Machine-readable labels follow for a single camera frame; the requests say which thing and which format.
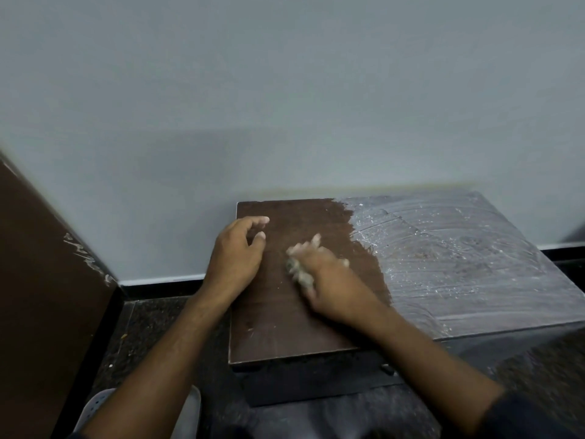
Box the brown wooden door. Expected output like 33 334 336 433
0 150 125 439

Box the dark sleeve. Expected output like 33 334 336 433
474 390 585 439

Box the white perforated plastic stool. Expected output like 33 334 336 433
72 385 202 439

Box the person's left forearm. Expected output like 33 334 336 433
79 288 239 439

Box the person's right hand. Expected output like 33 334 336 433
286 233 395 328

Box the brown wooden low table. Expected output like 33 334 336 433
228 191 585 407

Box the person's left hand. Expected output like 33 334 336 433
201 216 271 298

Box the person's right forearm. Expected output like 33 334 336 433
351 301 504 437

